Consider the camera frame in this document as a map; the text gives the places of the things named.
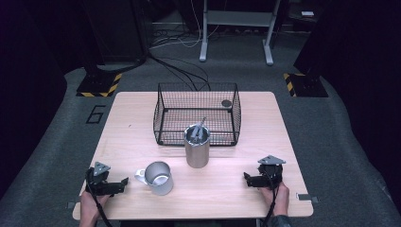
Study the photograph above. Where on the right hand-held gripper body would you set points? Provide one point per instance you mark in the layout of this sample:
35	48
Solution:
270	172

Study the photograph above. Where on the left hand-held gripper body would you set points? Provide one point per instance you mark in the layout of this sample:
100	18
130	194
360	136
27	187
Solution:
98	183

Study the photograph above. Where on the steel mug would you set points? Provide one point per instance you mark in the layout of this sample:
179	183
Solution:
159	179

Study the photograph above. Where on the tall steel cylinder container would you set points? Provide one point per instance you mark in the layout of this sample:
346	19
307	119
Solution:
197	151

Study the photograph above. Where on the grey metal utensils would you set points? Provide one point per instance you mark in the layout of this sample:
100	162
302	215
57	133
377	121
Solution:
198	130

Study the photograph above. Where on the person's left hand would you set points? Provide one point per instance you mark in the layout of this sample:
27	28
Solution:
90	205

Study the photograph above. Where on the person's right hand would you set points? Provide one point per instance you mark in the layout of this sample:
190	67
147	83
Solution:
279	199

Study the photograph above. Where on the grey tape strip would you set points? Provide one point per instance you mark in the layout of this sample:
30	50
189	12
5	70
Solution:
71	205
306	197

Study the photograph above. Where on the dark round disc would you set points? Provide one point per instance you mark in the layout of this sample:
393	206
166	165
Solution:
226	103

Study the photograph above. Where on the black stand with striped base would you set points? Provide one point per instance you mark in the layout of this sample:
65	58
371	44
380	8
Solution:
305	85
101	85

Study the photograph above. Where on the small white box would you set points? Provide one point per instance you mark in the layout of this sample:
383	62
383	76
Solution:
307	13

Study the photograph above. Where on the white metal desk frame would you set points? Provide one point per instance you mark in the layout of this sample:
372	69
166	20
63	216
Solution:
239	18

